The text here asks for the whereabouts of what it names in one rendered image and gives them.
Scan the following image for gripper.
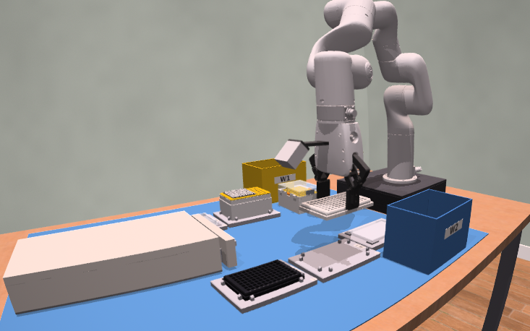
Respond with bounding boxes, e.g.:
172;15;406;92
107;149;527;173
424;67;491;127
309;119;370;210

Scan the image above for yellow open-top bin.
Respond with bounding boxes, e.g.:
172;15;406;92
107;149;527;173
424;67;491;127
242;158;307;204

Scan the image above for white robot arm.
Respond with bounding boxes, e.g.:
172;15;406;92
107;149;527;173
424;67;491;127
275;0;433;184

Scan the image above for yellow well plate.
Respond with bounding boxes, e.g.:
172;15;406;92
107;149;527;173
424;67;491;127
219;187;273;221

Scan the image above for dark blue open-top bin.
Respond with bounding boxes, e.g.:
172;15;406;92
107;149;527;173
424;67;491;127
382;189;473;275

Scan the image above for blue bench mat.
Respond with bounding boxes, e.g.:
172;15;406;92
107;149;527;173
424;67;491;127
0;202;488;331

